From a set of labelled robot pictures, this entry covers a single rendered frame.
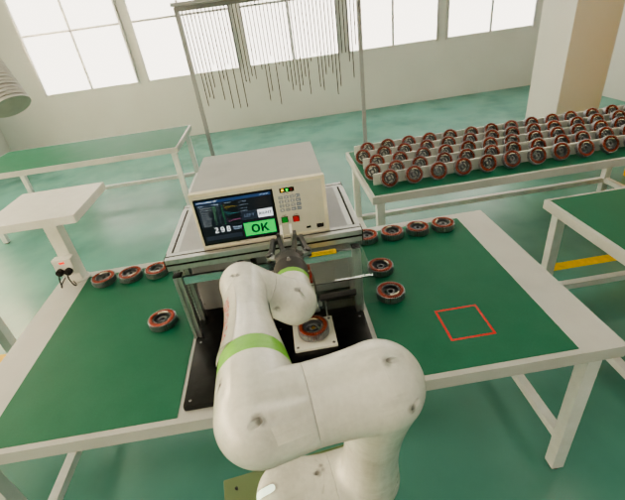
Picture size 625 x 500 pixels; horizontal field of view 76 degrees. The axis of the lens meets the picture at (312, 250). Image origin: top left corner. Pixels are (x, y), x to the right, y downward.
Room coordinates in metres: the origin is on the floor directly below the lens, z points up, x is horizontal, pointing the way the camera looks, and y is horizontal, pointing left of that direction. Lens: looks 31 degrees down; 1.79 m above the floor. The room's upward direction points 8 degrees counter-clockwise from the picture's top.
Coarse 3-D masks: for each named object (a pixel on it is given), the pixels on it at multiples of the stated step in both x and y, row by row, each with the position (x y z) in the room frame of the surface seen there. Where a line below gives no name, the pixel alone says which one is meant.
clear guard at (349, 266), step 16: (320, 256) 1.13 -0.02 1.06; (336, 256) 1.12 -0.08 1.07; (352, 256) 1.10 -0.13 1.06; (320, 272) 1.04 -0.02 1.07; (336, 272) 1.03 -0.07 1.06; (352, 272) 1.01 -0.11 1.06; (368, 272) 1.00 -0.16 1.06; (320, 288) 0.97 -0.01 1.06; (336, 288) 0.97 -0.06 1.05; (352, 288) 0.96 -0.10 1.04; (368, 288) 0.96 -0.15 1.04; (320, 304) 0.94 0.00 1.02; (336, 304) 0.93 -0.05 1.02; (352, 304) 0.93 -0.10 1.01
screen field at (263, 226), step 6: (252, 222) 1.20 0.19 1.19; (258, 222) 1.20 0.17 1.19; (264, 222) 1.20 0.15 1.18; (270, 222) 1.20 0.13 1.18; (246, 228) 1.20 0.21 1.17; (252, 228) 1.20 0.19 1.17; (258, 228) 1.20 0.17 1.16; (264, 228) 1.20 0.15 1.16; (270, 228) 1.20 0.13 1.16; (276, 228) 1.20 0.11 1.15; (246, 234) 1.20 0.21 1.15; (252, 234) 1.20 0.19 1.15
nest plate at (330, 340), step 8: (328, 320) 1.13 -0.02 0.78; (296, 328) 1.11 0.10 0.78; (296, 336) 1.07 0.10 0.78; (328, 336) 1.04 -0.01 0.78; (296, 344) 1.03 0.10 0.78; (304, 344) 1.02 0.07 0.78; (312, 344) 1.02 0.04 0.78; (320, 344) 1.01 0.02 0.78; (328, 344) 1.01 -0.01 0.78; (336, 344) 1.00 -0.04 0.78; (296, 352) 1.00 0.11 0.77
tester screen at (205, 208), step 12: (264, 192) 1.20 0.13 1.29; (204, 204) 1.20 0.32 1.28; (216, 204) 1.20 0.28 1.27; (228, 204) 1.20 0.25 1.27; (240, 204) 1.20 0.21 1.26; (252, 204) 1.20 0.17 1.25; (264, 204) 1.20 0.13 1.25; (204, 216) 1.19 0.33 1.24; (216, 216) 1.20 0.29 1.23; (228, 216) 1.20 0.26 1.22; (240, 216) 1.20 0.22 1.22; (264, 216) 1.20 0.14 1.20; (204, 228) 1.19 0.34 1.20; (240, 228) 1.20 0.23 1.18; (216, 240) 1.20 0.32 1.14
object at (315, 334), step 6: (312, 318) 1.11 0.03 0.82; (318, 318) 1.11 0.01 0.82; (324, 318) 1.10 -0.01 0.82; (300, 324) 1.09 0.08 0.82; (306, 324) 1.10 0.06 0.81; (312, 324) 1.09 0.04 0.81; (318, 324) 1.10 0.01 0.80; (324, 324) 1.07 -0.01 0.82; (300, 330) 1.06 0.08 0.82; (306, 330) 1.05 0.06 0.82; (312, 330) 1.06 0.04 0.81; (318, 330) 1.04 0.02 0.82; (324, 330) 1.04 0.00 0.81; (300, 336) 1.05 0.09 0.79; (306, 336) 1.03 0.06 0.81; (312, 336) 1.02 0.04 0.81; (318, 336) 1.03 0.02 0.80; (324, 336) 1.03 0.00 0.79
